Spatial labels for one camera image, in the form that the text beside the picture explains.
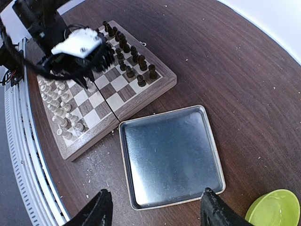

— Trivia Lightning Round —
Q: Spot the white chess piece seven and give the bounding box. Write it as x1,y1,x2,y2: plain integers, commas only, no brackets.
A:
52,115,68,129

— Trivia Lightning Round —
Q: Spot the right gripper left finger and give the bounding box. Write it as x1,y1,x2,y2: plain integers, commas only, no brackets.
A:
63,189,113,226

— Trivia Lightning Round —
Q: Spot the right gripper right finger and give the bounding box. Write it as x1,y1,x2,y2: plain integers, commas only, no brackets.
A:
200,187,252,226

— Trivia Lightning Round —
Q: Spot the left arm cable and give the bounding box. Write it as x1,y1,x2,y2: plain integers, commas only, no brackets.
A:
0,18,80,82

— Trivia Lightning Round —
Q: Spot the black chess piece far left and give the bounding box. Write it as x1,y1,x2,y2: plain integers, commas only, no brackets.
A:
148,64,158,80

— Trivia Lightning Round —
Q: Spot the black chess piece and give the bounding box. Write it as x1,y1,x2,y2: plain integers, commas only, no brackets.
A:
103,21,109,32
148,64,158,80

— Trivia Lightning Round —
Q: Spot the small green bowl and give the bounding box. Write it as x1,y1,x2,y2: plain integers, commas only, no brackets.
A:
245,189,301,226

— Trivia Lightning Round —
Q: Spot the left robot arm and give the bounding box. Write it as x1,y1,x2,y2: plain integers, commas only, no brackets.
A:
0,0,115,89

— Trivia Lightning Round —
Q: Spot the metal tray with wood rim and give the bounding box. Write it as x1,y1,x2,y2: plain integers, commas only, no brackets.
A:
119,105,226,210

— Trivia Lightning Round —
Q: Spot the white chess piece one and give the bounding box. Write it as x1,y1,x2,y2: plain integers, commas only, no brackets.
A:
40,85,52,95

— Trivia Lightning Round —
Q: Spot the aluminium front rail frame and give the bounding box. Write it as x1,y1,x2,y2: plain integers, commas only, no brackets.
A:
3,39,71,226

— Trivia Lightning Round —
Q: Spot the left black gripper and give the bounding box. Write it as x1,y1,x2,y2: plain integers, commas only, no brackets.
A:
44,32,115,89

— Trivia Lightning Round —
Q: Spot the white chess piece three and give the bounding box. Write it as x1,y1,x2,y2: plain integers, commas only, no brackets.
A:
47,104,63,116

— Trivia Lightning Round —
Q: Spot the black chess piece far right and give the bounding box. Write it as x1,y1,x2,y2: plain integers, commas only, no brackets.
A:
103,21,109,32

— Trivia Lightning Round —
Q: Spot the black advanced pawn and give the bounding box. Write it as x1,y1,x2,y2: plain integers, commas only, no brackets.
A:
137,74,146,87

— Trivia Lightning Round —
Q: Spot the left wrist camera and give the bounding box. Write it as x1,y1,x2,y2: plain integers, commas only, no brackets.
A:
51,28,104,59

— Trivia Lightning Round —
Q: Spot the wooden chess board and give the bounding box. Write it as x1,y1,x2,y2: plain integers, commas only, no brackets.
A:
37,21,177,161

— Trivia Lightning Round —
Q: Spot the white chess piece five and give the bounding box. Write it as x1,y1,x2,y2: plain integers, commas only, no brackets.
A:
41,93,60,105

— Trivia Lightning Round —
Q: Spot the white chess piece four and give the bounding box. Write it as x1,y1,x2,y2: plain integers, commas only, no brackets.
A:
56,129,73,140

